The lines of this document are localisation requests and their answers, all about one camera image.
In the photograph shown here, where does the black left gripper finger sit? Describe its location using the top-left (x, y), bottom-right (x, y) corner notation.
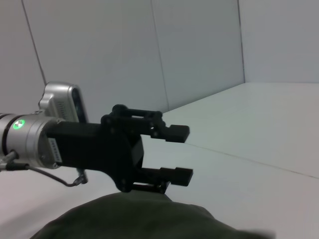
top-left (131, 166), bottom-right (194, 195)

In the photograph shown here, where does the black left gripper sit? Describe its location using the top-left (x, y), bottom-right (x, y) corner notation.
top-left (46, 104), bottom-right (191, 194)

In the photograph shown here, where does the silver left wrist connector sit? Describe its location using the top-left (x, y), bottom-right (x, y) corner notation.
top-left (0, 151), bottom-right (19, 172)

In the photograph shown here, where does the dark green shirt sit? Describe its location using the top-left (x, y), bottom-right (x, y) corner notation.
top-left (29, 192), bottom-right (276, 239)

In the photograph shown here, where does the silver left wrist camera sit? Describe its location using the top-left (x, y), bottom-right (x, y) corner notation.
top-left (37, 81), bottom-right (90, 124)

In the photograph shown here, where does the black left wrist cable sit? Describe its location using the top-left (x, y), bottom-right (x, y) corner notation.
top-left (6, 161), bottom-right (89, 188)

